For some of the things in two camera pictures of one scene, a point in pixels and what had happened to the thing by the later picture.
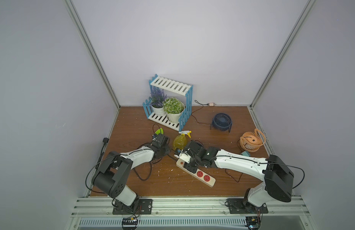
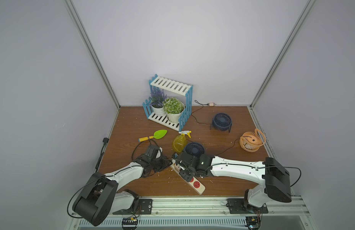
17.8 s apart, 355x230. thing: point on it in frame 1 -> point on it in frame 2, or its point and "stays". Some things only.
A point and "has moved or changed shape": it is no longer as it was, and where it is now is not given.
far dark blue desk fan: [221, 122] stays
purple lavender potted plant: [158, 96] stays
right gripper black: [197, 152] -> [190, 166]
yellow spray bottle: [180, 141] stays
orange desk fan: [250, 141] stays
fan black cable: [233, 178] -> [227, 148]
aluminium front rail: [85, 206] stays
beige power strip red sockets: [200, 175] has moved or changed shape
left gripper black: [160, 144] -> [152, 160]
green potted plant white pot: [173, 107] stays
